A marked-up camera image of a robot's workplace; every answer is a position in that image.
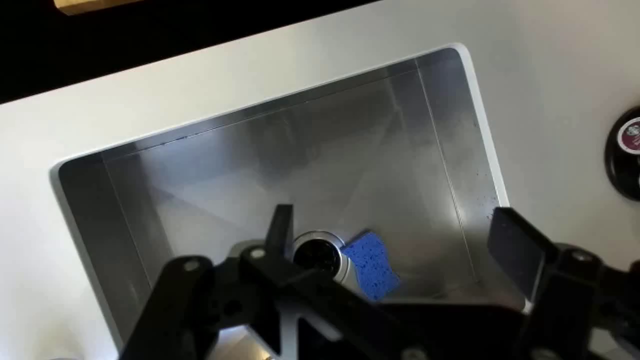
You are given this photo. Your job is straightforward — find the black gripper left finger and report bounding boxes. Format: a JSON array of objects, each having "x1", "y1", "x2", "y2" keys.
[{"x1": 266, "y1": 204, "x2": 294, "y2": 257}]

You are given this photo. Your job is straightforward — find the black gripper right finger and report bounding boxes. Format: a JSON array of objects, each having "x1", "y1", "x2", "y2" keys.
[{"x1": 488, "y1": 208, "x2": 561, "y2": 311}]

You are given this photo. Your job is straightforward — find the sink drain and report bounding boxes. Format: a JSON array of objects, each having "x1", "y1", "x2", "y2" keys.
[{"x1": 293, "y1": 229, "x2": 357, "y2": 289}]

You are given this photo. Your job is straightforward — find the blue sponge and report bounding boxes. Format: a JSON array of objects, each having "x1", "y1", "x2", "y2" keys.
[{"x1": 343, "y1": 229, "x2": 401, "y2": 302}]

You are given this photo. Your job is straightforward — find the stainless steel sink basin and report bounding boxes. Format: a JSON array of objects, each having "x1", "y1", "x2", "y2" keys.
[{"x1": 53, "y1": 44, "x2": 524, "y2": 339}]

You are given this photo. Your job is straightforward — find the wooden board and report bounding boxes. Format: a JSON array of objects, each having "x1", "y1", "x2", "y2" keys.
[{"x1": 53, "y1": 0, "x2": 142, "y2": 16}]

